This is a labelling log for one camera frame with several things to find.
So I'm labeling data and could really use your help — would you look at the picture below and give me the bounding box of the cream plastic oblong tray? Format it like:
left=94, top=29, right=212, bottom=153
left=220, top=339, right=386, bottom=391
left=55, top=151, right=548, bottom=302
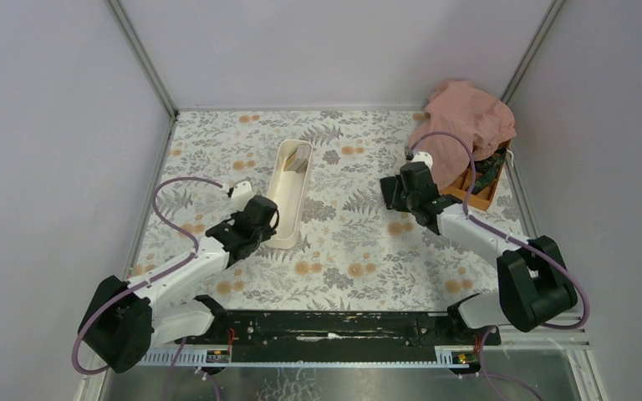
left=267, top=140, right=313, bottom=250

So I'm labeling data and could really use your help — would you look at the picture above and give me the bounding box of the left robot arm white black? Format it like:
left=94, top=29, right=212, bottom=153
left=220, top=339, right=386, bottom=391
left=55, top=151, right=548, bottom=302
left=71, top=195, right=279, bottom=374

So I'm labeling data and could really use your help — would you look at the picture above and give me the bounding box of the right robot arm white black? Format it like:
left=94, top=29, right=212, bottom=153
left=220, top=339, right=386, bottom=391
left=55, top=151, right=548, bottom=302
left=380, top=162, right=578, bottom=332

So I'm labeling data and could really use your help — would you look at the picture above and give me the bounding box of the wooden organizer box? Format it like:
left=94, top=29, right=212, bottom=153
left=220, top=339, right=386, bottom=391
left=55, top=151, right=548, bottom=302
left=440, top=140, right=511, bottom=211

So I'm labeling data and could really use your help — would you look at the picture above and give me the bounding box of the pink cloth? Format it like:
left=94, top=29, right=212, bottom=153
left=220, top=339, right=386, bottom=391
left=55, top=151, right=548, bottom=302
left=408, top=79, right=516, bottom=190

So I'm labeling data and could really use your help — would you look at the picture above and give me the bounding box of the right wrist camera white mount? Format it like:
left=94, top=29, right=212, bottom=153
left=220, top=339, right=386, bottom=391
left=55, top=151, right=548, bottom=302
left=407, top=151, right=433, bottom=169

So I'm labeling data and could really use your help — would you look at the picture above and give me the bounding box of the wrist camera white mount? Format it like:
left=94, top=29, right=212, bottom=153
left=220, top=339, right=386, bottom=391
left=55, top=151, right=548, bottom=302
left=227, top=180, right=255, bottom=210
left=407, top=151, right=433, bottom=169

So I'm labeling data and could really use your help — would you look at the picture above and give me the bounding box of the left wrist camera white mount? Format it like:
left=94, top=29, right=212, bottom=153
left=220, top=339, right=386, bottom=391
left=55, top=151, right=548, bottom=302
left=227, top=180, right=255, bottom=210

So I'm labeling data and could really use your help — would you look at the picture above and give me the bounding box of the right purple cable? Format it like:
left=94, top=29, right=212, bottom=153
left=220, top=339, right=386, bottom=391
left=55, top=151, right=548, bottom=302
left=406, top=130, right=592, bottom=401

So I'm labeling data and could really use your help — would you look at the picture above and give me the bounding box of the purple cable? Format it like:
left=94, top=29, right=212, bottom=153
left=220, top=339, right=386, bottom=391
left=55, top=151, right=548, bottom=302
left=71, top=176, right=239, bottom=376
left=406, top=130, right=592, bottom=401

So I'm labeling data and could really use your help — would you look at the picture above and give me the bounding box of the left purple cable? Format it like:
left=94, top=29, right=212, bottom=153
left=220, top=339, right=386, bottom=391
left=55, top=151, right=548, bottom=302
left=71, top=176, right=239, bottom=376

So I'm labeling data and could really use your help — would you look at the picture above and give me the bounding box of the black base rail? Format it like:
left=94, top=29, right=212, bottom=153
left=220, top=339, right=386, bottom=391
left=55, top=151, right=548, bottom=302
left=186, top=310, right=484, bottom=364

